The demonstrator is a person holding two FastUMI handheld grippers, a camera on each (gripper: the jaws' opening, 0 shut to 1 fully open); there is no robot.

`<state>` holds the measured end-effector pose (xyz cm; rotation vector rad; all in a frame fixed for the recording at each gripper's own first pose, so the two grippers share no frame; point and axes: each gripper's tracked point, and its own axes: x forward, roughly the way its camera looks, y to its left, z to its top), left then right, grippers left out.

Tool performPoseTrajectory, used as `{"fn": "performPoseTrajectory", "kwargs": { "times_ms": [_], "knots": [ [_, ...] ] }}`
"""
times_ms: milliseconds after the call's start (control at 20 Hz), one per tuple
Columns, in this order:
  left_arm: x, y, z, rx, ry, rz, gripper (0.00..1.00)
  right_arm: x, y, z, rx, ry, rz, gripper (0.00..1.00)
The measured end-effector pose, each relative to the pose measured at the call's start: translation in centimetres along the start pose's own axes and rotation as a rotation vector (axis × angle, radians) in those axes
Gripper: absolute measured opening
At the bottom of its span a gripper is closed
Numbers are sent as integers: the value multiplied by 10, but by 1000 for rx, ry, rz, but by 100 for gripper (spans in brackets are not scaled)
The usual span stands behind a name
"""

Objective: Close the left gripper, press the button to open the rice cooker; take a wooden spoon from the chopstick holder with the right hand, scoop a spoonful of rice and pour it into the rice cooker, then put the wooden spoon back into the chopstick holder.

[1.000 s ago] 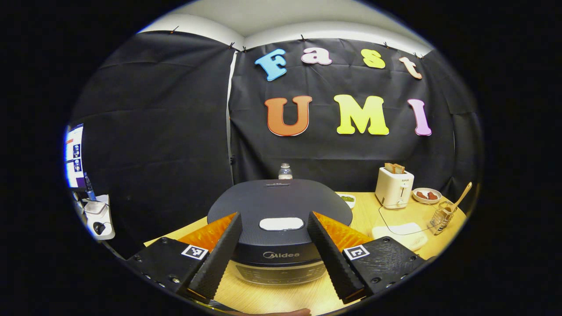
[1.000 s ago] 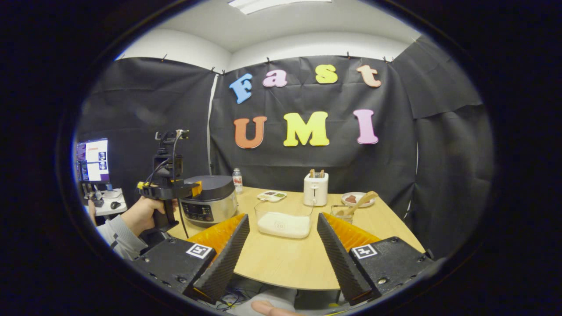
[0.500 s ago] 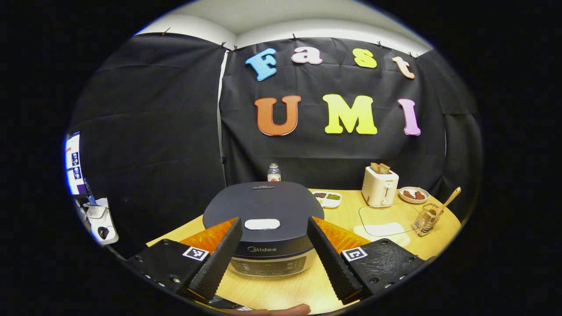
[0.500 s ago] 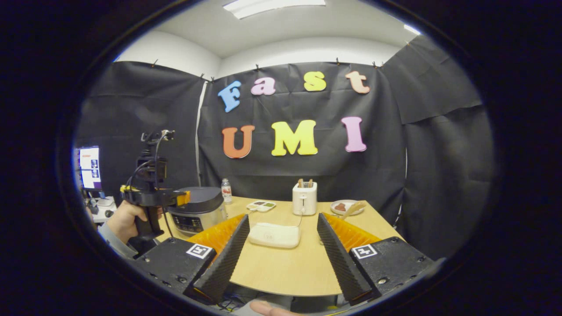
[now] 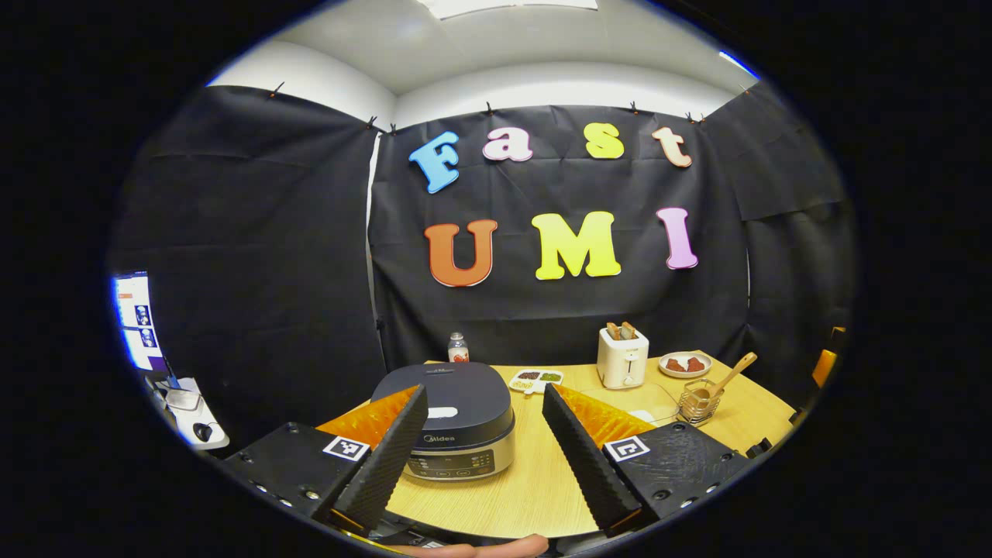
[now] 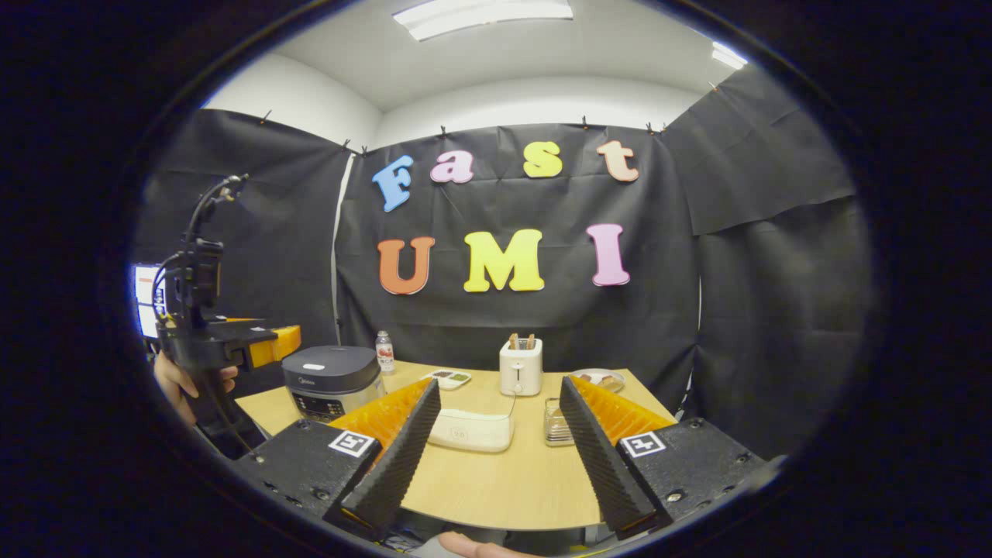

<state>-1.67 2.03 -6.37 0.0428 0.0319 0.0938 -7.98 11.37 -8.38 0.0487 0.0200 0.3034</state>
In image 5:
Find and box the dark grey rice cooker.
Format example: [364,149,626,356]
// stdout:
[370,362,516,482]

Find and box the white side desk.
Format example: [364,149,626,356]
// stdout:
[147,376,231,452]

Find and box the wire mesh chopstick holder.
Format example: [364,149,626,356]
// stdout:
[677,387,725,425]

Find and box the clear box of rice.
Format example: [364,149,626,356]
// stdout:
[589,381,687,429]

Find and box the wooden spoon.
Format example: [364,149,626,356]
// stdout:
[688,353,758,412]

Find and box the white sectioned condiment dish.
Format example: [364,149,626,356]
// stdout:
[508,369,564,394]

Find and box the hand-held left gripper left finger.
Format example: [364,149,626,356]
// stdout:
[221,385,429,536]

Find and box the small round plate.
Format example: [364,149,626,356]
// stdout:
[658,351,712,379]

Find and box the white toaster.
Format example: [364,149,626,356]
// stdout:
[597,325,650,390]

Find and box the large ceiling light panel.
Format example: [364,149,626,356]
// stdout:
[415,0,599,20]

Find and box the computer monitor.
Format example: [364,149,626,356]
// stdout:
[112,271,167,373]

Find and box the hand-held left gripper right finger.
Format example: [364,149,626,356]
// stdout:
[542,383,754,537]

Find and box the black backdrop cloth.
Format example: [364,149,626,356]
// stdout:
[108,77,857,450]

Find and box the small ceiling light panel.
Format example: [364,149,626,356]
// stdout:
[719,50,759,80]

